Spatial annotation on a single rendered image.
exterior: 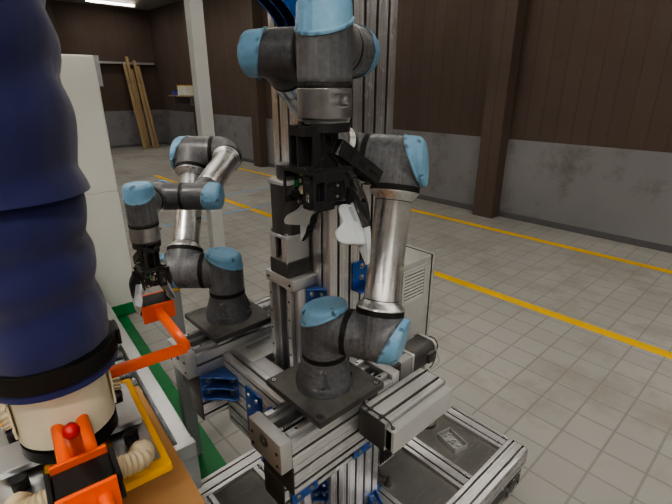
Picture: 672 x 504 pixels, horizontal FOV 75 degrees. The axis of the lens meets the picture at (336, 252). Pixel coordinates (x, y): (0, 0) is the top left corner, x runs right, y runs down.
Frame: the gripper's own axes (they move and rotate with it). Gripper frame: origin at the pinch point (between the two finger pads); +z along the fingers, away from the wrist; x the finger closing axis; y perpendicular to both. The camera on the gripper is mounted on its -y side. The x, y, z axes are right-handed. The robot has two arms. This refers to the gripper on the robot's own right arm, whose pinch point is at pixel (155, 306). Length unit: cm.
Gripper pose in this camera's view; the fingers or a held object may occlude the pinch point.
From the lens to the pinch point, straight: 135.1
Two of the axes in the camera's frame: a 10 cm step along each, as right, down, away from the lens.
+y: 6.1, 2.8, -7.4
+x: 8.0, -2.1, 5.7
